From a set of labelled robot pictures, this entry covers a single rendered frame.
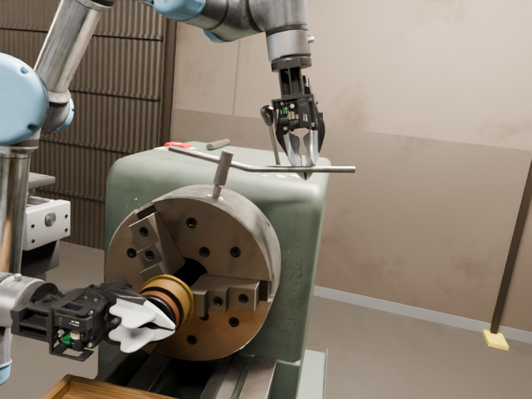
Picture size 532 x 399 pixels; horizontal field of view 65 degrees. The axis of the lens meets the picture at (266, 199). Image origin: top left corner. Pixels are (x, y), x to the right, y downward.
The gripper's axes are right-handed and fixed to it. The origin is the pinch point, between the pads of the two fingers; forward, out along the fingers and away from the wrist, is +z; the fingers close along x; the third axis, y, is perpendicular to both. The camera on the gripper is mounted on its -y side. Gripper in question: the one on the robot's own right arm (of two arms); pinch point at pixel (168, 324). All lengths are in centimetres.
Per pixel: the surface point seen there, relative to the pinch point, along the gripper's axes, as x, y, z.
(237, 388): -24.2, -21.6, 6.7
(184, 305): 1.3, -3.9, 0.7
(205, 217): 12.3, -15.0, -0.7
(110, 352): -28.6, -29.4, -26.4
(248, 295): 1.3, -11.3, 9.0
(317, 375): -54, -76, 22
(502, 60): 75, -251, 108
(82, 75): 39, -271, -201
